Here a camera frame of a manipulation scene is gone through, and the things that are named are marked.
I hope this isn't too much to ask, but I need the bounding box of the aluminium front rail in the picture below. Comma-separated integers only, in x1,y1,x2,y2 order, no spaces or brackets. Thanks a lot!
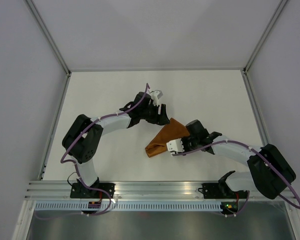
24,180,297,201

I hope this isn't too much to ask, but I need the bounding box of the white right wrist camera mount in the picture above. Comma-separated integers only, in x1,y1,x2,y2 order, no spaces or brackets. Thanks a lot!
166,138,185,157

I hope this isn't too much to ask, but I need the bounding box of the white slotted cable duct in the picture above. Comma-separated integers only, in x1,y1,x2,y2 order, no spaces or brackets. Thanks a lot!
35,201,222,212

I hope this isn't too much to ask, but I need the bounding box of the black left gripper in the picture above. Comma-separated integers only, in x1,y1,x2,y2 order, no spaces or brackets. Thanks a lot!
140,102,170,126

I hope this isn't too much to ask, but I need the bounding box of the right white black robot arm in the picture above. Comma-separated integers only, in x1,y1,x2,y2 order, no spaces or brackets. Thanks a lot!
181,119,296,200

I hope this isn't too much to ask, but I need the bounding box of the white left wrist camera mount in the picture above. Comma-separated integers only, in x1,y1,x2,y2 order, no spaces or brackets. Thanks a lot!
149,90,163,106

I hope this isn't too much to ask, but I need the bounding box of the orange cloth napkin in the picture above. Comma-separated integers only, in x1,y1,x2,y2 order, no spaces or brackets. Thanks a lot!
145,118,190,158

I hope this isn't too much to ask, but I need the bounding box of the aluminium frame post right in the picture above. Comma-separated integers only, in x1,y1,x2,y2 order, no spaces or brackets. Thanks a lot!
241,0,290,75

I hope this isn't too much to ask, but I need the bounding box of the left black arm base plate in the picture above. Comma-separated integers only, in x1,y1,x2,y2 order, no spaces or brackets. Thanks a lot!
70,182,115,199

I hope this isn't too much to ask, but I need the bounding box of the aluminium frame post left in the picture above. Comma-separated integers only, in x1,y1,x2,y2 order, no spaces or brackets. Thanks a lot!
23,0,71,76

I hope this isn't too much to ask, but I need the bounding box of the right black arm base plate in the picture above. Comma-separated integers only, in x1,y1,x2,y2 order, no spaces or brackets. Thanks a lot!
197,182,248,200

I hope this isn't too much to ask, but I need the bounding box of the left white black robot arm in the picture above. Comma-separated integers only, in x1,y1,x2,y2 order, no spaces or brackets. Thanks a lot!
60,90,170,198

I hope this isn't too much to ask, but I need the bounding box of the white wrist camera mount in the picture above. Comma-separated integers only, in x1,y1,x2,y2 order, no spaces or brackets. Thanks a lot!
149,90,163,106
166,138,185,157

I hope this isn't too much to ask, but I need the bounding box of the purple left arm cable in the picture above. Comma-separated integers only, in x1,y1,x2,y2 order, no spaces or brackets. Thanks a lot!
34,82,152,221

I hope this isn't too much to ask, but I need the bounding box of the aluminium frame post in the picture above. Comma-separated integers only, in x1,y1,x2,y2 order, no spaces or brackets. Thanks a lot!
241,0,290,75
23,0,71,76

